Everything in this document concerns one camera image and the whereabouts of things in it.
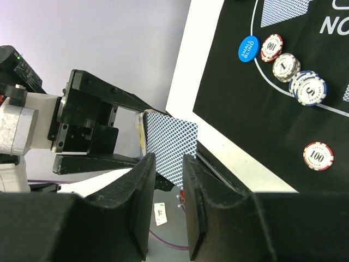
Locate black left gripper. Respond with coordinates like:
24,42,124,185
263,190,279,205
51,69,160,175

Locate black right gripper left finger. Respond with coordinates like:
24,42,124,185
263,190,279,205
1,153,155,261

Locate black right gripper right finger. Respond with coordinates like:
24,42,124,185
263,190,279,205
183,155,348,261

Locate blue playing card box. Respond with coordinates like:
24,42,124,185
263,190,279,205
135,112,147,159

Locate blue backed card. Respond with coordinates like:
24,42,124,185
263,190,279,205
143,111,198,189

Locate red 100 chip stack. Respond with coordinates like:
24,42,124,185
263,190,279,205
303,141,334,171

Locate blue chips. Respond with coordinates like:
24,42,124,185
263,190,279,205
289,71,328,106

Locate grey chips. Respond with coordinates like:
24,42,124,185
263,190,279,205
272,53,300,82

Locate face down community card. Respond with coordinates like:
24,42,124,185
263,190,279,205
342,85,349,102

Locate blue small blind button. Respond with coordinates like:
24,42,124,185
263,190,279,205
238,35,260,63

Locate red chips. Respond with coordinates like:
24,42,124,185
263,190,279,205
261,34,284,62

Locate black poker table mat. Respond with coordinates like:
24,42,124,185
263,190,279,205
193,1,348,192

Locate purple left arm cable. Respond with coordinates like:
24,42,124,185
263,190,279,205
27,178,190,251

